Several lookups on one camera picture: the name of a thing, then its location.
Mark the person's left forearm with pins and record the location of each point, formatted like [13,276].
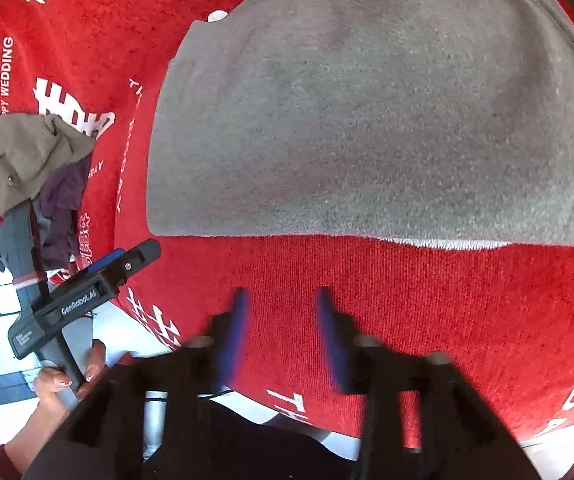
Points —
[32,435]

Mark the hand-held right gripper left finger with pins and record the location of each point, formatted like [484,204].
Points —
[234,330]

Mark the person's left hand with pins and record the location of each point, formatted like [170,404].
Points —
[52,392]

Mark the khaki garment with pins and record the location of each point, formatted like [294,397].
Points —
[27,150]

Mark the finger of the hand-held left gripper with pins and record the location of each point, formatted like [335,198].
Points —
[137,260]
[104,261]

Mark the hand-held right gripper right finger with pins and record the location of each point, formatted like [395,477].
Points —
[332,335]

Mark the purple garment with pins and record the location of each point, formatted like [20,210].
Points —
[62,195]

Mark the grey sweater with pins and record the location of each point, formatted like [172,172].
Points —
[367,110]

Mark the red printed blanket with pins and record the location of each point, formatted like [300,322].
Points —
[417,300]

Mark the grey-blue garment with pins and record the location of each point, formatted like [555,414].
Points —
[12,245]

